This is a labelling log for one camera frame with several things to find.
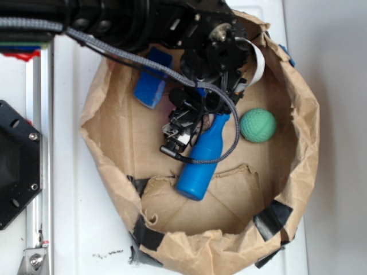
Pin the white plastic tray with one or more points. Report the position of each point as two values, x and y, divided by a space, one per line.
89 236

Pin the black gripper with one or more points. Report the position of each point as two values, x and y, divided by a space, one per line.
221 59

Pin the metal corner bracket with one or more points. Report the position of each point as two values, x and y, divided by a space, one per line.
34 262

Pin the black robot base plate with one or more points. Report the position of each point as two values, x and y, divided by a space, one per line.
20 164

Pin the green dimpled ball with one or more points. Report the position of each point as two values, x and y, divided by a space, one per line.
258 125

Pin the blue sponge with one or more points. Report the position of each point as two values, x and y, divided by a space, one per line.
151 82

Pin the brown rock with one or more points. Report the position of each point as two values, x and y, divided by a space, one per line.
206 122

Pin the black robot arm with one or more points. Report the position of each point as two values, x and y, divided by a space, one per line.
200 44

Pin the aluminium frame rail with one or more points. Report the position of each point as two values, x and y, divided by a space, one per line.
39 111

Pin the brown paper bag bin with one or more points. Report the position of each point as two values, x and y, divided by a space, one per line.
257 195

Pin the blue plastic bottle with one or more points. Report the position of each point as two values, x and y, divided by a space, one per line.
195 178

